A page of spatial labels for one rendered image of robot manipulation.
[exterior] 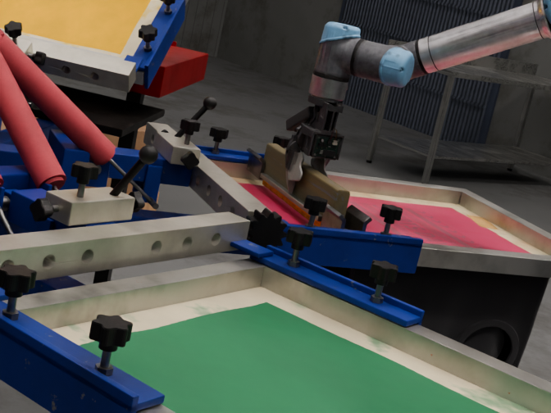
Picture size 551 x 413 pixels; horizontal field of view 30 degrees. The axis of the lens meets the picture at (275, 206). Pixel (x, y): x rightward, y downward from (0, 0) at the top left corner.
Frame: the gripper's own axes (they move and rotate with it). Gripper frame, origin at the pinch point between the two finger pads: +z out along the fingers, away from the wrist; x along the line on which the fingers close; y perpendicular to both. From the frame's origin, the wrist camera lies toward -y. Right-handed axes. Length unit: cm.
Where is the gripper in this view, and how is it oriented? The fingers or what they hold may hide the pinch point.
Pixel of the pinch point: (300, 188)
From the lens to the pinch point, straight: 214.8
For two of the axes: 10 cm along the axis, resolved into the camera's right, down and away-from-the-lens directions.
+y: 3.7, 3.0, -8.8
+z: -2.2, 9.5, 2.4
